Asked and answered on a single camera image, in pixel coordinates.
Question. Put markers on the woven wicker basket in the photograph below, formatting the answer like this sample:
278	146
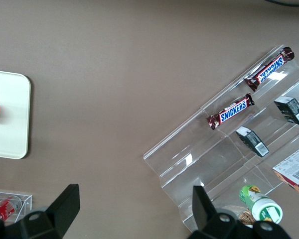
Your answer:
246	217

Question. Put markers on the clear acrylic can dispenser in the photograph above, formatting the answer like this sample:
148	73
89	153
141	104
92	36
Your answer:
25	203

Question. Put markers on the small black carton box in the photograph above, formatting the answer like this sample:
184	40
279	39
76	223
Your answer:
291	110
253	140

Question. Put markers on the red coca-cola can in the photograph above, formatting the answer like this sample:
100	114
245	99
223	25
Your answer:
2	210

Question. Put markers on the white red cookie box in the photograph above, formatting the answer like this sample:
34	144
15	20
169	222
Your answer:
295	171

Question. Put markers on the clear acrylic tiered display stand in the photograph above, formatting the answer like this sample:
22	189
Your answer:
214	154

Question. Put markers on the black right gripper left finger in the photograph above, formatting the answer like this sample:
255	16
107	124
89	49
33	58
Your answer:
64	206

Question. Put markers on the snickers chocolate bar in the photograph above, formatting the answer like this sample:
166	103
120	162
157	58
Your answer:
270	68
233	112

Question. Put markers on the green white plastic bottle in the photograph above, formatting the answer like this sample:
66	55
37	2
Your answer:
260	204

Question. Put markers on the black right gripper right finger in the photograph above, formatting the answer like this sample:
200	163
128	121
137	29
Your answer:
201	211

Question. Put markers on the cream plastic tray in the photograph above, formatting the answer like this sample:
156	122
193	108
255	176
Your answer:
10	114

